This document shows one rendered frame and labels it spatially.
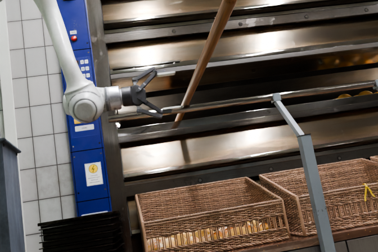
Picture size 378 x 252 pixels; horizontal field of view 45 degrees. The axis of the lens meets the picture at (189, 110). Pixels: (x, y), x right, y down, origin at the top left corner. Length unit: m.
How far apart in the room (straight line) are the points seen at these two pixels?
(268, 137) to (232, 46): 0.51
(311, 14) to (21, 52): 1.54
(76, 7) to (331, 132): 1.45
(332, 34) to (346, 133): 0.55
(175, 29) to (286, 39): 0.59
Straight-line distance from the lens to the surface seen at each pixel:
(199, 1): 2.48
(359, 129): 2.51
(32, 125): 2.30
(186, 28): 2.40
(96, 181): 2.19
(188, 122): 2.26
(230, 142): 2.28
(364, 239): 1.86
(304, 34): 2.55
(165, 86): 2.30
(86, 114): 1.48
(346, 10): 2.70
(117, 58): 2.34
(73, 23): 2.39
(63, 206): 2.23
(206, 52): 1.28
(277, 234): 1.80
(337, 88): 2.09
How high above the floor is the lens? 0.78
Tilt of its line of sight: 11 degrees up
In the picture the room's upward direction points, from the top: 9 degrees counter-clockwise
